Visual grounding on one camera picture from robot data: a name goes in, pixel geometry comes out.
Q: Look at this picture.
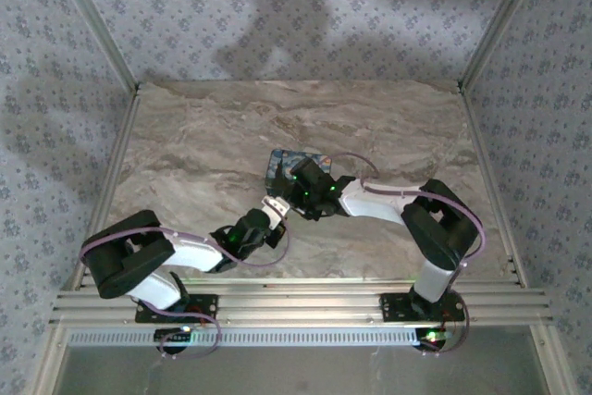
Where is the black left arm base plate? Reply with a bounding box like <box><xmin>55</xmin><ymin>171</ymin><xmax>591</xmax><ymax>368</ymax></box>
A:
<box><xmin>135</xmin><ymin>293</ymin><xmax>219</xmax><ymax>325</ymax></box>

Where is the aluminium frame post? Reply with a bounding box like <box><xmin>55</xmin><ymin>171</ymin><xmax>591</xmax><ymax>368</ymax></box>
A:
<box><xmin>44</xmin><ymin>0</ymin><xmax>141</xmax><ymax>93</ymax></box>
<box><xmin>458</xmin><ymin>0</ymin><xmax>552</xmax><ymax>93</ymax></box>

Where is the controller board with green light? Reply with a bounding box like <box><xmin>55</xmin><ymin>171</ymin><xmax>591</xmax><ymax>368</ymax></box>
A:
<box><xmin>415</xmin><ymin>327</ymin><xmax>454</xmax><ymax>352</ymax></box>
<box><xmin>154</xmin><ymin>327</ymin><xmax>195</xmax><ymax>354</ymax></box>

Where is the starry night print box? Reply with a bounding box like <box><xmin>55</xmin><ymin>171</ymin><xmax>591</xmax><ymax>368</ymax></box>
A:
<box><xmin>265</xmin><ymin>148</ymin><xmax>335</xmax><ymax>197</ymax></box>

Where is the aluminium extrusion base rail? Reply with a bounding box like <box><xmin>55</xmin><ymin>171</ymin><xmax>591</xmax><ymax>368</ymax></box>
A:
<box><xmin>49</xmin><ymin>277</ymin><xmax>554</xmax><ymax>327</ymax></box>

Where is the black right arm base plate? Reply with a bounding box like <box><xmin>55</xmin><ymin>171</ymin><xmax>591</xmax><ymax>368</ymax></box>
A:
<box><xmin>378</xmin><ymin>291</ymin><xmax>466</xmax><ymax>322</ymax></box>

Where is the aluminium table side rail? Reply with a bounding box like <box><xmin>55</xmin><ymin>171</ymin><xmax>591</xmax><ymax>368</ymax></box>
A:
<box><xmin>27</xmin><ymin>87</ymin><xmax>142</xmax><ymax>395</ymax></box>
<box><xmin>457</xmin><ymin>82</ymin><xmax>582</xmax><ymax>395</ymax></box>

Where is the white slotted cable duct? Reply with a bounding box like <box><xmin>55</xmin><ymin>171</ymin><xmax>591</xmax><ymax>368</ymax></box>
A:
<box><xmin>68</xmin><ymin>327</ymin><xmax>445</xmax><ymax>349</ymax></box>

